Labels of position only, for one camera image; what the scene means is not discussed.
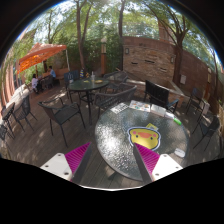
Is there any grey patterned card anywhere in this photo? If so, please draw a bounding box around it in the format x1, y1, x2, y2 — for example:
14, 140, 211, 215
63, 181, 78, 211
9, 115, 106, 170
111, 103, 128, 114

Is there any black metal bench chair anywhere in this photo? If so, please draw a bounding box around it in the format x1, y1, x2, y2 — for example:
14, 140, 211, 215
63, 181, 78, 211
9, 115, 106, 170
144, 80, 179, 113

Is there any black metal chair left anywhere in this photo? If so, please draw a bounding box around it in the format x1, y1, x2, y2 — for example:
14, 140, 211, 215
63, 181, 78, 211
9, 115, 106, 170
37, 96, 86, 148

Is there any green marker pen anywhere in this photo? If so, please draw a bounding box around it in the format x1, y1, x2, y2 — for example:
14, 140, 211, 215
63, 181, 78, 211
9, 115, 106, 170
173, 118, 182, 125

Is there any white book stack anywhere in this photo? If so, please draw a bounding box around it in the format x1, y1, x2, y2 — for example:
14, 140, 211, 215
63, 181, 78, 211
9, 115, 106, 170
150, 104, 166, 117

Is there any yellow duck mouse pad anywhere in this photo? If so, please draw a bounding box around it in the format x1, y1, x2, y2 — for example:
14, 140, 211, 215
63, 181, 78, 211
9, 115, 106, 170
128, 127, 161, 150

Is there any white computer mouse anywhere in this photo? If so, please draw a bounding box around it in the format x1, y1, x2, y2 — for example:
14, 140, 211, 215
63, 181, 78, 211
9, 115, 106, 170
174, 148, 185, 158

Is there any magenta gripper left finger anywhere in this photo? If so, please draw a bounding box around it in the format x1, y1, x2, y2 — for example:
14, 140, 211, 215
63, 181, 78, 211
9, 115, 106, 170
41, 142, 91, 184

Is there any dark round far table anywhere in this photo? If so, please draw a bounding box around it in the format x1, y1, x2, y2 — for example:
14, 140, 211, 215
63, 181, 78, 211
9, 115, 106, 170
67, 78, 110, 126

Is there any black metal chair behind table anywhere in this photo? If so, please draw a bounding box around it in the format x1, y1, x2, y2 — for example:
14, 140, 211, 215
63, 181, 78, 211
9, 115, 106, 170
94, 84, 137, 113

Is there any colourful picture booklet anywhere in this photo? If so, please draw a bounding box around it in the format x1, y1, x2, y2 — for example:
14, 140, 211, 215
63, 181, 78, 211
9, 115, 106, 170
129, 100, 151, 112

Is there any black chair far left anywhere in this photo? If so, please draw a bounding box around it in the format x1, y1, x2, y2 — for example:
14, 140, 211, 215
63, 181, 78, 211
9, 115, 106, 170
2, 96, 31, 129

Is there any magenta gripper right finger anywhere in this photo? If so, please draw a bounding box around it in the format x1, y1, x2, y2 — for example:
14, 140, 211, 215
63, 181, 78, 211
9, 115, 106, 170
133, 143, 182, 184

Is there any seated person in white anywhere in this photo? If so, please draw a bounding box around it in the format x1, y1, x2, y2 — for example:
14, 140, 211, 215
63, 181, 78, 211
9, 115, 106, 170
31, 74, 40, 93

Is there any round glass patio table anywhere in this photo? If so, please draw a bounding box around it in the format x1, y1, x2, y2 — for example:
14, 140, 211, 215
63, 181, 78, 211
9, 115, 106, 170
95, 107, 188, 181

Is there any orange canopy tent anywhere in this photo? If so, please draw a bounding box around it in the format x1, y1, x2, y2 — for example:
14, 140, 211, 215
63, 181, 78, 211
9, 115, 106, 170
17, 43, 67, 73

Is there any black chair far right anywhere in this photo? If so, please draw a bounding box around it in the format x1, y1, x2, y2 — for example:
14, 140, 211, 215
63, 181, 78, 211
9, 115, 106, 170
194, 115, 220, 148

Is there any seated person in blue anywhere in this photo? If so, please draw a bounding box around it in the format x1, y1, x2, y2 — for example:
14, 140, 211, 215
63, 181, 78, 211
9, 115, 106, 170
48, 66, 56, 80

